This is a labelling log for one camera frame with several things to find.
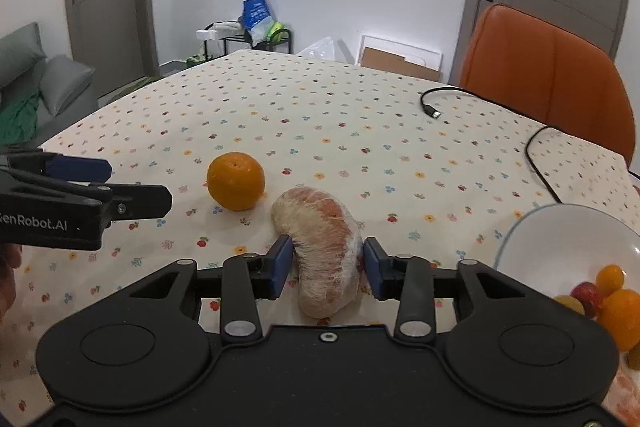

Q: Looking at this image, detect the dark green small fruit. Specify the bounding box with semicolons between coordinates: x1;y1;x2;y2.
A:
553;295;586;316

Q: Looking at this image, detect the floral print tablecloth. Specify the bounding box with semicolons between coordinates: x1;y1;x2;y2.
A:
0;49;640;427

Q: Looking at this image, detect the orange leather chair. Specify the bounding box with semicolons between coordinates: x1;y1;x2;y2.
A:
458;4;634;168

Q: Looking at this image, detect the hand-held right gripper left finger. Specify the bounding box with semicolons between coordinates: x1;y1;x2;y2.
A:
116;235;294;339

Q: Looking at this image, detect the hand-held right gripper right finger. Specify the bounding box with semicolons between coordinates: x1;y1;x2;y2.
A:
363;236;539;339

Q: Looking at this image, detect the grey sofa cushion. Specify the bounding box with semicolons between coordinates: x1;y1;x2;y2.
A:
38;54;96;116

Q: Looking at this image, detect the brown cardboard sheet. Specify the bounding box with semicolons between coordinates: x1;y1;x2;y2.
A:
360;46;435;80

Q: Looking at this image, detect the small orange kumquat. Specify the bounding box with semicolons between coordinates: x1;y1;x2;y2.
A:
595;264;626;298

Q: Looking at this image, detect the grey sofa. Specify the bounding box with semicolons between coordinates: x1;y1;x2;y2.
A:
0;22;99;146

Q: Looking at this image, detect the white printed plate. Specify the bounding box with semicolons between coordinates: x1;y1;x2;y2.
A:
492;203;640;427

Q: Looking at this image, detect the peeled pomelo segment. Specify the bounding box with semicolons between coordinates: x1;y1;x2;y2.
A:
271;186;366;319
606;366;640;427

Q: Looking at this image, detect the black metal rack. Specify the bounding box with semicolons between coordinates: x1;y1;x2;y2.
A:
219;29;294;56

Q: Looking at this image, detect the clear plastic bag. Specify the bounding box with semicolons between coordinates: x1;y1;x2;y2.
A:
297;36;341;63

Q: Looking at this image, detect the large round orange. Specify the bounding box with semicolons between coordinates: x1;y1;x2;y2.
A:
206;151;266;212

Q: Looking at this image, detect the blue plastic bag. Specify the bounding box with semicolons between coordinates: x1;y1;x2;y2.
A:
241;0;276;48

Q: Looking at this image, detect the small red fruit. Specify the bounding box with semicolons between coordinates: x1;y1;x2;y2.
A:
569;282;605;318

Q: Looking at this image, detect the person's left hand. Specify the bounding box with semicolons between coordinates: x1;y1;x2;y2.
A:
0;243;24;324

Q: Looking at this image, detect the green cloth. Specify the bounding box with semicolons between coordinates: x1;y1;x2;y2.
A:
0;96;41;143

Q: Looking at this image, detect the mandarin orange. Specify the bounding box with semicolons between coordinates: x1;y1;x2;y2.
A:
599;289;640;353

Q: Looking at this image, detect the white picture frame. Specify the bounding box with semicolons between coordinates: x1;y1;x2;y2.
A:
358;34;444;83

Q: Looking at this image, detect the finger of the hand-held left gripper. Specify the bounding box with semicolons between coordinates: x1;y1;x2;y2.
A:
101;185;174;223
0;148;114;185

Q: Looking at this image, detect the black cable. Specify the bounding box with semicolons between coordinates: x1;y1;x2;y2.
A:
419;86;640;208

